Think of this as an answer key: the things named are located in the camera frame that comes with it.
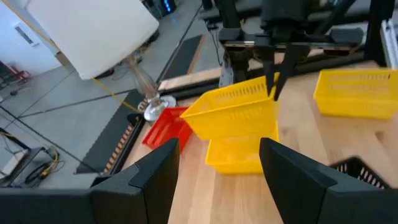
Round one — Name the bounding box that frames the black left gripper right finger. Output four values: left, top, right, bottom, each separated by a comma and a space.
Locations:
259, 138, 389, 224

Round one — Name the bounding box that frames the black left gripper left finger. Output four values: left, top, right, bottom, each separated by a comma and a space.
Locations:
90, 138, 180, 224

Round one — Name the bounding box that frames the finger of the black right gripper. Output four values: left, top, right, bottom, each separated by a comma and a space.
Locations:
273, 43, 312, 102
264, 60, 276, 97

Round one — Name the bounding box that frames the yellow plastic basket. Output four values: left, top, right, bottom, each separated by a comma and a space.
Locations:
205, 119, 280, 175
179, 72, 280, 141
313, 68, 398, 121

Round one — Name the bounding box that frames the black plastic basket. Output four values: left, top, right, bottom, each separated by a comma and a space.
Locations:
329, 156, 391, 190

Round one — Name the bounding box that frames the red plastic basket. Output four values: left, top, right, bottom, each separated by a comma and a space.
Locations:
142, 106, 193, 154

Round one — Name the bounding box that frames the black hazard-striped floor mat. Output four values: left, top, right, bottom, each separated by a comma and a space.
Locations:
74, 34, 206, 175

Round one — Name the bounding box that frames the silver lamp base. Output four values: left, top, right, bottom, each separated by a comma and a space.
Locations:
126, 54, 177, 122

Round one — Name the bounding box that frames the black computer tower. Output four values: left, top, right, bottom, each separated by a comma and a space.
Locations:
142, 0, 178, 20

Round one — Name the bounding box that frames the white lamp shade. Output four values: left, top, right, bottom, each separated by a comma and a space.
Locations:
26, 0, 160, 80

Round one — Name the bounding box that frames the red cart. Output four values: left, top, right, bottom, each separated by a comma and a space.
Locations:
5, 63, 32, 82

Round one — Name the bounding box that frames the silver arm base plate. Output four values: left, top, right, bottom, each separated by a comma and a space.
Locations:
218, 61, 234, 88

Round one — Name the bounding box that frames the yellow hanging cable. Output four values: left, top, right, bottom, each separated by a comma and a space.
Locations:
0, 0, 139, 113

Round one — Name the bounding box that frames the black floor stand with cables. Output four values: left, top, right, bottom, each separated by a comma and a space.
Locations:
0, 127, 62, 188

